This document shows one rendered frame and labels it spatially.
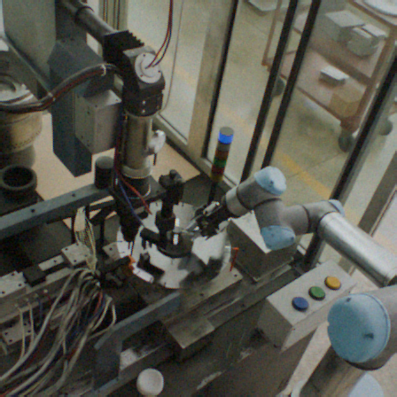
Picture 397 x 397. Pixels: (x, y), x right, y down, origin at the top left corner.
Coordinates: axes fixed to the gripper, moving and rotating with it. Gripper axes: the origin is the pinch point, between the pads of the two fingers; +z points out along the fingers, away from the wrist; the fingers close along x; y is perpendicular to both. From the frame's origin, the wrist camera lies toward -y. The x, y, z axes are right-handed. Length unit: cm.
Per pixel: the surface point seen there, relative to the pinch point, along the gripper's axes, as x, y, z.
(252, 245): 15.5, -19.2, 0.1
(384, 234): 73, -170, 38
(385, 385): 109, -83, 35
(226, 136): -16.5, -21.6, -14.2
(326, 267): 33.1, -24.5, -14.1
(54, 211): -26.6, 23.1, 15.0
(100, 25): -48, 25, -36
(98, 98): -36, 31, -29
